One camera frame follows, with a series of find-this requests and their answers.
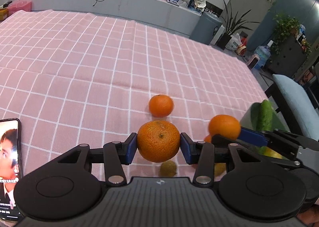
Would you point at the green bushy plant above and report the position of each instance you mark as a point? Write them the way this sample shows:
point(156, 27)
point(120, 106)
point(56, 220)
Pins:
point(285, 27)

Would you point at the grey trash bin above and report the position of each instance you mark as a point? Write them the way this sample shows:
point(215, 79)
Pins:
point(206, 28)

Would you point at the green colander bowl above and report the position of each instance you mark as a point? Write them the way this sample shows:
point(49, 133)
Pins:
point(249, 120)

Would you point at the small orange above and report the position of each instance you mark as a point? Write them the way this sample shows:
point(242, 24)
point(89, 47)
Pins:
point(161, 105)
point(208, 138)

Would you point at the pink checked tablecloth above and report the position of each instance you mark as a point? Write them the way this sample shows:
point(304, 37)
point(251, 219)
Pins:
point(74, 78)

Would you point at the yellow green pear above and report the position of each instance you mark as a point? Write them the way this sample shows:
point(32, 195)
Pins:
point(220, 168)

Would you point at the large orange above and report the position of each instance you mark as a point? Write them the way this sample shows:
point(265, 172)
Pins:
point(158, 141)

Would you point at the yellow box on floor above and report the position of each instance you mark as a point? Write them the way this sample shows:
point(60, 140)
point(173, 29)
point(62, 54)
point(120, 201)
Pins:
point(3, 14)

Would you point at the white plastic bag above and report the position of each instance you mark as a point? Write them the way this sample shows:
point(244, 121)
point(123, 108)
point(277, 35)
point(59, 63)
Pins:
point(234, 42)

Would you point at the green cucumber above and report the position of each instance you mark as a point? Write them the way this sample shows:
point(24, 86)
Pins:
point(265, 117)

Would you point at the potted long leaf plant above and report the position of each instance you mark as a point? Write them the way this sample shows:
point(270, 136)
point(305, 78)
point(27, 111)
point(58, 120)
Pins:
point(233, 23)

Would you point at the pink storage basket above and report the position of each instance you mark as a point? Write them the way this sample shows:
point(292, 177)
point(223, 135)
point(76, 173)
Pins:
point(18, 5)

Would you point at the black chair frame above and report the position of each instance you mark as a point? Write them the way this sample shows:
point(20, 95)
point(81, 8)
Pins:
point(278, 96)

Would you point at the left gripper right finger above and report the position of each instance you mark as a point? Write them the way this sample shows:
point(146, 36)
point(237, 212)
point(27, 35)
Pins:
point(201, 154)

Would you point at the water bottle jug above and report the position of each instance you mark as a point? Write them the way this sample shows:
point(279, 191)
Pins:
point(264, 54)

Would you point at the white tv cabinet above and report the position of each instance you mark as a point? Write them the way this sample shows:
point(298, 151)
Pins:
point(158, 13)

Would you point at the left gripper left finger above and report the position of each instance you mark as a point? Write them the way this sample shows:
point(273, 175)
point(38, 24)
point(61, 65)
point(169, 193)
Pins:
point(116, 154)

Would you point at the dark grey drawer cabinet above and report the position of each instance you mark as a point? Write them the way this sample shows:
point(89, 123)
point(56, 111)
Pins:
point(289, 59)

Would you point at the smartphone with video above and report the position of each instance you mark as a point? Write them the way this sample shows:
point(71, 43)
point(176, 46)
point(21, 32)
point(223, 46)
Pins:
point(10, 167)

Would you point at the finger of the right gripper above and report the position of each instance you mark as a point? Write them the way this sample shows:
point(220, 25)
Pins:
point(221, 145)
point(256, 137)

